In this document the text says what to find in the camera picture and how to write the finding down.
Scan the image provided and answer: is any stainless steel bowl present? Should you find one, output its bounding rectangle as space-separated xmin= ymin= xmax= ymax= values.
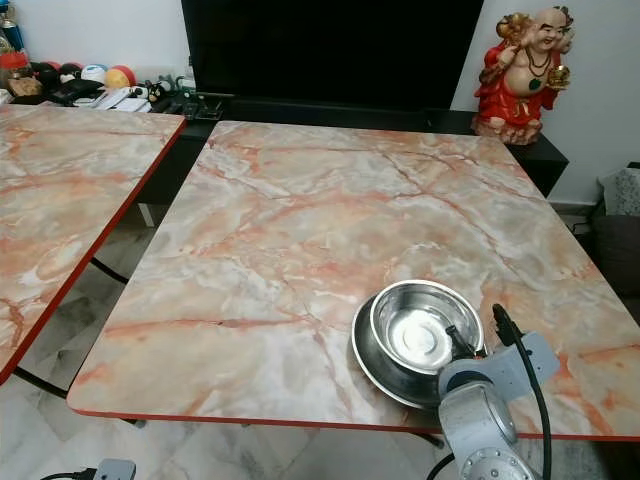
xmin=369 ymin=279 xmax=487 ymax=377

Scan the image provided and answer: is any stainless steel deep plate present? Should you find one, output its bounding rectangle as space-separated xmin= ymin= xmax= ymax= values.
xmin=350 ymin=297 xmax=453 ymax=411

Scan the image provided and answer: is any dark brown box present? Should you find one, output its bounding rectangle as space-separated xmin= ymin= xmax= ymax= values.
xmin=589 ymin=203 xmax=640 ymax=323

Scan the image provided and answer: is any grey folded cloth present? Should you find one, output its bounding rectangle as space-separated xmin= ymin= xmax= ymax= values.
xmin=599 ymin=164 xmax=640 ymax=218

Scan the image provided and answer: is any red laughing Buddha statue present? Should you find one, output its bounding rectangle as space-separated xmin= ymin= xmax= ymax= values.
xmin=472 ymin=7 xmax=575 ymax=147

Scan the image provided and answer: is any red ornament on wooden base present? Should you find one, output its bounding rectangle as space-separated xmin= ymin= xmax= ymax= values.
xmin=2 ymin=51 xmax=43 ymax=99

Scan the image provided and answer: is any black television screen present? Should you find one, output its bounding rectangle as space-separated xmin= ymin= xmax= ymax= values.
xmin=180 ymin=0 xmax=487 ymax=111

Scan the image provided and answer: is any black desk device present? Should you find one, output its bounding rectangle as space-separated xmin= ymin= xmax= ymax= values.
xmin=49 ymin=79 xmax=104 ymax=107

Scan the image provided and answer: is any blue and gold trophy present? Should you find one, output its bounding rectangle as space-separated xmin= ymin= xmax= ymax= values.
xmin=0 ymin=0 xmax=28 ymax=53

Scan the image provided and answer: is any white and blue ball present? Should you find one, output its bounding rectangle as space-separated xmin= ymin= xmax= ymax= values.
xmin=80 ymin=63 xmax=108 ymax=86

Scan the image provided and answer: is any white telephone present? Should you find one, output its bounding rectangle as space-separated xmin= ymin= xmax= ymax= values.
xmin=93 ymin=86 xmax=153 ymax=112

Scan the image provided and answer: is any black power strip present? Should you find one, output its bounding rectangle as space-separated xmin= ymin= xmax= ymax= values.
xmin=150 ymin=83 xmax=233 ymax=120

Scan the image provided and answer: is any yellow and red ball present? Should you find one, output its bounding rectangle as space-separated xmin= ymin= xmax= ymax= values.
xmin=105 ymin=65 xmax=137 ymax=91

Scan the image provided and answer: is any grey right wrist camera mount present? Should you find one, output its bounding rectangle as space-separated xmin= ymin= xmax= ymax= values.
xmin=437 ymin=331 xmax=561 ymax=401

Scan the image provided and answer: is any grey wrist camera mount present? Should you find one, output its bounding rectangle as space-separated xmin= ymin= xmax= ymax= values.
xmin=437 ymin=331 xmax=561 ymax=401
xmin=94 ymin=458 xmax=137 ymax=480

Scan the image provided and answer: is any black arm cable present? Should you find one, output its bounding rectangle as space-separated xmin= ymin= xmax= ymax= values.
xmin=492 ymin=303 xmax=554 ymax=480

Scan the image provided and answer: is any black metal table frame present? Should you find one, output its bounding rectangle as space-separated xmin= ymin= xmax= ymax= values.
xmin=10 ymin=255 xmax=153 ymax=427

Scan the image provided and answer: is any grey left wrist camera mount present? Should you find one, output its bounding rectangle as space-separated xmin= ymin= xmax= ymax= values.
xmin=94 ymin=458 xmax=137 ymax=480

